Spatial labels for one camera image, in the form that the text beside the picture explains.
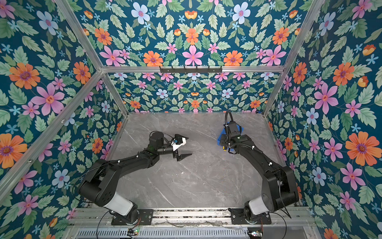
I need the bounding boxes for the blue plastic bin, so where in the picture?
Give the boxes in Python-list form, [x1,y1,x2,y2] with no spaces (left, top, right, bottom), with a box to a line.
[217,129,238,148]

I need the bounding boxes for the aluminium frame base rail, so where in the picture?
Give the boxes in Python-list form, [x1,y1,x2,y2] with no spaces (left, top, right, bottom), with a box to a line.
[69,207,316,227]

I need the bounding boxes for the white slotted cable duct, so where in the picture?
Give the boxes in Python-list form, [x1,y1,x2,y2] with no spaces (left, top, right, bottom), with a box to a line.
[74,227,249,239]

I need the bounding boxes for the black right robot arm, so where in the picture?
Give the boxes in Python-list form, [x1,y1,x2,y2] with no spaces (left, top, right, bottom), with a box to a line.
[218,111,299,223]

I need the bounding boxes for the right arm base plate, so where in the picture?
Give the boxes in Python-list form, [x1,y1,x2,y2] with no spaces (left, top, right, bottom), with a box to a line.
[228,208,272,225]

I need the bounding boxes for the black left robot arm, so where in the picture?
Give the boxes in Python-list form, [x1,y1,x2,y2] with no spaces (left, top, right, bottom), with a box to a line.
[79,131,191,225]

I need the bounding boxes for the black wall hook rail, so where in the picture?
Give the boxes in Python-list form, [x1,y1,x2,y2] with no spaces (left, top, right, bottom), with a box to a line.
[159,66,223,74]

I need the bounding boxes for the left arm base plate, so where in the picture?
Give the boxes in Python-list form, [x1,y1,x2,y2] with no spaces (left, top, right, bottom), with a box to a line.
[111,209,154,226]

